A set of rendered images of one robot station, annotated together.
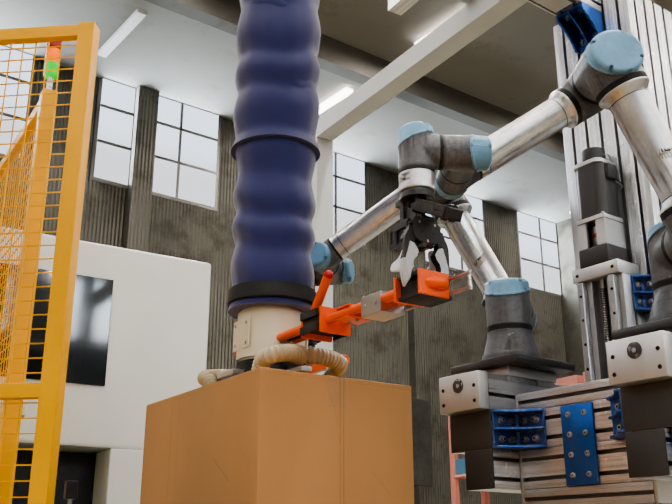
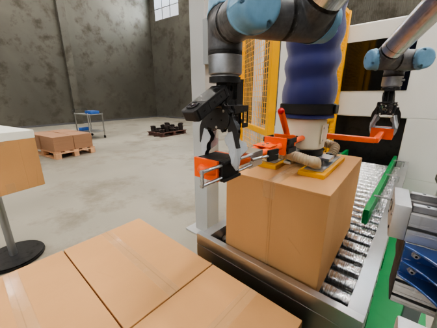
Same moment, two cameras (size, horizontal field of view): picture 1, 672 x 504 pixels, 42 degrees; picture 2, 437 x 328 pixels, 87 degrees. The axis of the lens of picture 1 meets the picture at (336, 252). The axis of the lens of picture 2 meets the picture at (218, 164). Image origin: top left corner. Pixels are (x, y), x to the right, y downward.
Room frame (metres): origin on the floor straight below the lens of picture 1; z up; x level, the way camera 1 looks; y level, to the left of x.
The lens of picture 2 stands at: (1.52, -0.69, 1.24)
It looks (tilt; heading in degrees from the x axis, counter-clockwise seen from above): 16 degrees down; 73
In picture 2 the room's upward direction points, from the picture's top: straight up
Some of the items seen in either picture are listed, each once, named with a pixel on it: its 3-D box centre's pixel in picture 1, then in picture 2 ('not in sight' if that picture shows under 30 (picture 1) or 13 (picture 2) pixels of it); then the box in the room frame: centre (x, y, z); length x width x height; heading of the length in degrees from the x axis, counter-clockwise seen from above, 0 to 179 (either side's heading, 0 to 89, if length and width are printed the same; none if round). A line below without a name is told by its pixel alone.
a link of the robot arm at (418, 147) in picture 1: (417, 151); (225, 27); (1.69, -0.17, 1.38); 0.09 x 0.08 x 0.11; 92
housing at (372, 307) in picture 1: (382, 306); (247, 157); (1.79, -0.10, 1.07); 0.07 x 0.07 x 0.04; 34
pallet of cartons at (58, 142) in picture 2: not in sight; (61, 142); (-0.42, 5.32, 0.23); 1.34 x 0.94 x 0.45; 125
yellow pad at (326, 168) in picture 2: not in sight; (324, 161); (2.22, 0.08, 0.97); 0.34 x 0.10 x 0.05; 34
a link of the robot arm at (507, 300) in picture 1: (508, 303); not in sight; (2.25, -0.45, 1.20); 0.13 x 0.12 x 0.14; 163
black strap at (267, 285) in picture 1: (273, 300); (307, 108); (2.17, 0.16, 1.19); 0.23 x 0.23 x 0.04
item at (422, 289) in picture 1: (421, 288); (216, 165); (1.67, -0.17, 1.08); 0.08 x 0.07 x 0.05; 34
